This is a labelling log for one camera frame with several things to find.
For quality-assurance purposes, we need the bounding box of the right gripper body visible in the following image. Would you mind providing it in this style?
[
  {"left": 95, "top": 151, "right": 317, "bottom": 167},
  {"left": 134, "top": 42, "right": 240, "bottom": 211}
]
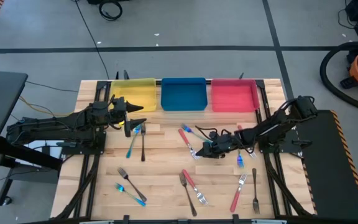
[{"left": 208, "top": 131, "right": 241, "bottom": 156}]

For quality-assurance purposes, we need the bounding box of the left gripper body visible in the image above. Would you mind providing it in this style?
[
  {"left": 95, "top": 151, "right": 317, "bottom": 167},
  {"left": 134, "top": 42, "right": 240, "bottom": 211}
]
[{"left": 109, "top": 96, "right": 131, "bottom": 138}]

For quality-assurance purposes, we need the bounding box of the black fork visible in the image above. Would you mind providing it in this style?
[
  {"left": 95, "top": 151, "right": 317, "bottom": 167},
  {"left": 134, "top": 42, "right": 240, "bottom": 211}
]
[
  {"left": 252, "top": 167, "right": 260, "bottom": 215},
  {"left": 140, "top": 123, "right": 147, "bottom": 162},
  {"left": 178, "top": 172, "right": 198, "bottom": 217},
  {"left": 117, "top": 167, "right": 148, "bottom": 203}
]

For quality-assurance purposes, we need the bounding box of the red-handled spoon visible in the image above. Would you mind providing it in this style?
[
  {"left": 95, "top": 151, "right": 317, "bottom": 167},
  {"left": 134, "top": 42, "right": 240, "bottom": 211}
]
[{"left": 181, "top": 169, "right": 209, "bottom": 206}]

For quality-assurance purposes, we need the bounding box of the yellow plastic bin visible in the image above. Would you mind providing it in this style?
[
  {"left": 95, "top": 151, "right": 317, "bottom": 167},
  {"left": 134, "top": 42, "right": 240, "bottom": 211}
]
[{"left": 109, "top": 77, "right": 158, "bottom": 113}]

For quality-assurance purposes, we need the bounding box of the red plastic bin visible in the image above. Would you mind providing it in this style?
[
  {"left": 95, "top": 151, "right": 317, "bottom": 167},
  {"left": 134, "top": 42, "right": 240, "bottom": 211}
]
[{"left": 211, "top": 78, "right": 260, "bottom": 113}]

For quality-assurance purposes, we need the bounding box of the blue plastic bin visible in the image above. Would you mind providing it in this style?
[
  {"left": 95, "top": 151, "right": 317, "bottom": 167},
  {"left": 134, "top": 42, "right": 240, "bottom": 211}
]
[{"left": 160, "top": 77, "right": 208, "bottom": 112}]

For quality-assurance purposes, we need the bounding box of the white box under desk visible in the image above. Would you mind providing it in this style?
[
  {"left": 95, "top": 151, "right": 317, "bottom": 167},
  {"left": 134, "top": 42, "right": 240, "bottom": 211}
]
[{"left": 23, "top": 139, "right": 63, "bottom": 169}]

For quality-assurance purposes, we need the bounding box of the black hazard striped mat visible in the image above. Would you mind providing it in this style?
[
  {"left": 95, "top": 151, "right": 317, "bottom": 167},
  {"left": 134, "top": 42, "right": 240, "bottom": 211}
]
[{"left": 295, "top": 109, "right": 358, "bottom": 220}]

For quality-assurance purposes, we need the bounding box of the orange vacuum cleaner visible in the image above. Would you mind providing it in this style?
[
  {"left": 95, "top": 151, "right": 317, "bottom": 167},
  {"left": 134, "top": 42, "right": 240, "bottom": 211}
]
[{"left": 319, "top": 41, "right": 358, "bottom": 113}]

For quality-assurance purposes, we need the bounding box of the black floor cable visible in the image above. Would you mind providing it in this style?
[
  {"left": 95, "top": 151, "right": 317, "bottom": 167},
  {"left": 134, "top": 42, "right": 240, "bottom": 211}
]
[{"left": 74, "top": 0, "right": 110, "bottom": 80}]

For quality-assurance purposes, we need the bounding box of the coiled black cable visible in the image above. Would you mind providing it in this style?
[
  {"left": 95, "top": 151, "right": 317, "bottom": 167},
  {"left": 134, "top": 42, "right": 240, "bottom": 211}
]
[{"left": 98, "top": 0, "right": 124, "bottom": 22}]

